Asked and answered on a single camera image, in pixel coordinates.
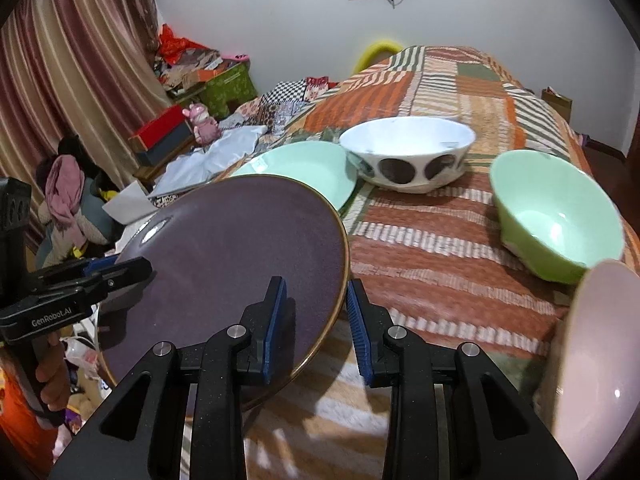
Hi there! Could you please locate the striped pink beige curtain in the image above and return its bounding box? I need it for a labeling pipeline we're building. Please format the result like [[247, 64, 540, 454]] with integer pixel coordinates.
[[0, 0, 174, 256]]

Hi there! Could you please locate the white cloth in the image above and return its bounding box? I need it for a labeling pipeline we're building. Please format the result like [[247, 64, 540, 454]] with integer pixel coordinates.
[[150, 126, 268, 197]]

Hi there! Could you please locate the pink plush toy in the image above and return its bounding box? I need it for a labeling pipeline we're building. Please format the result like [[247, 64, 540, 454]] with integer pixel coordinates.
[[182, 103, 221, 146]]

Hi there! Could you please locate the green bowl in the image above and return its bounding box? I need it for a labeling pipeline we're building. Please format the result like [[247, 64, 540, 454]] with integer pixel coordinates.
[[489, 150, 625, 285]]

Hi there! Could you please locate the pink bowl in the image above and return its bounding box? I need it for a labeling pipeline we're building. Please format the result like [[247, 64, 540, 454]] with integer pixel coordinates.
[[534, 260, 639, 479]]

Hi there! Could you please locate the green storage box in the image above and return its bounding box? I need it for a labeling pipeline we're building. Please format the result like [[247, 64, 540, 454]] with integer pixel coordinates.
[[198, 63, 257, 119]]

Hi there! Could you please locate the red and black box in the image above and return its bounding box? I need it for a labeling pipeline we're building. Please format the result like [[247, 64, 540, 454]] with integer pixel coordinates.
[[128, 105, 193, 167]]

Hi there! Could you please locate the mint green plate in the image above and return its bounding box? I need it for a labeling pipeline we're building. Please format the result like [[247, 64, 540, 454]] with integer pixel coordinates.
[[232, 141, 358, 210]]

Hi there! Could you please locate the brown paper bag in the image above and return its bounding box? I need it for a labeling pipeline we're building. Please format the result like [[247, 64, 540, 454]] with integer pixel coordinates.
[[541, 87, 573, 124]]

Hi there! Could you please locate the white bowl with dark ovals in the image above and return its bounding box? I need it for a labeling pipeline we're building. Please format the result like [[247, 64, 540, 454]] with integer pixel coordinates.
[[340, 116, 476, 194]]

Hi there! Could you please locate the left hand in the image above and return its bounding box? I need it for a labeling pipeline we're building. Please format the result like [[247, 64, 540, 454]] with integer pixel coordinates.
[[36, 332, 70, 412]]

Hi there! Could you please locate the pink scarf on chair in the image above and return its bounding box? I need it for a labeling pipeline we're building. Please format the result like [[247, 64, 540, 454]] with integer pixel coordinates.
[[44, 155, 87, 248]]

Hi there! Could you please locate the yellow curved bed frame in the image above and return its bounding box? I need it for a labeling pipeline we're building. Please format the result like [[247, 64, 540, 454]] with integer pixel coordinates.
[[352, 40, 404, 74]]

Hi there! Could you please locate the dark purple plate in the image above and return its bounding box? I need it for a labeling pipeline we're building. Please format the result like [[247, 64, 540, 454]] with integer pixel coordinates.
[[98, 176, 349, 410]]

